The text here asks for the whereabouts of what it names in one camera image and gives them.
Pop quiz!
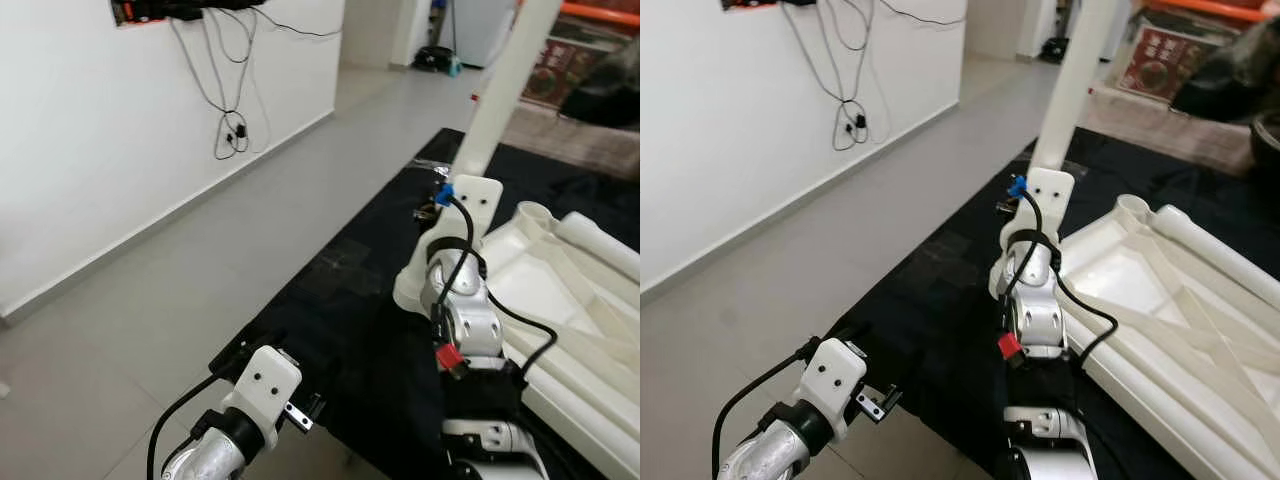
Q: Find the black wall cable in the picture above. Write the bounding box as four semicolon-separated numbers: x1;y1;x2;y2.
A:
165;5;346;161
775;0;966;153

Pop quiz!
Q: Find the red printed box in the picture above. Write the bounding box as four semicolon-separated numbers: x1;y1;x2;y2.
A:
520;35;621;109
1118;25;1216;101

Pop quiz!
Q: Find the black table cloth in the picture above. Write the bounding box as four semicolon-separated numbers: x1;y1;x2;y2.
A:
210;127;640;480
825;127;1280;480

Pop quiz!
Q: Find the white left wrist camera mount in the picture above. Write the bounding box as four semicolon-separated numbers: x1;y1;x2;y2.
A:
222;345;303;446
800;338;868;441

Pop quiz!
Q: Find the white plastic children table top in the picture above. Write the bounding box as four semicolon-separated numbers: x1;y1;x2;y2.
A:
1055;193;1280;480
480;200;640;480

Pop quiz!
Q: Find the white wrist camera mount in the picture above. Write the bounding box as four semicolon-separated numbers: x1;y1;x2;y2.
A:
425;175;504;246
1003;167;1076;241
222;345;303;446
800;338;868;441

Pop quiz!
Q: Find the black plastic bag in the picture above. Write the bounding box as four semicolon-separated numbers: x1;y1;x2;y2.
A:
560;40;640;129
1170;45;1280;126

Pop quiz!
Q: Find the black left wrist camera cable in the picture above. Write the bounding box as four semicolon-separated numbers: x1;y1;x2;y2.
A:
712;345;813;480
147;372;233;480

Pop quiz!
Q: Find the clear tape cross patch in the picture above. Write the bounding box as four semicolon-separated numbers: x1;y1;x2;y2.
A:
305;240;376;301
905;235;976;296

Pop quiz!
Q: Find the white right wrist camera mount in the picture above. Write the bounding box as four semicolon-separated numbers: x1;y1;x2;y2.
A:
425;175;504;246
1003;167;1076;241

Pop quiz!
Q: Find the orange plastic lid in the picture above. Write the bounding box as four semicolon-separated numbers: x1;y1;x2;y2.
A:
560;0;640;26
1145;0;1280;26

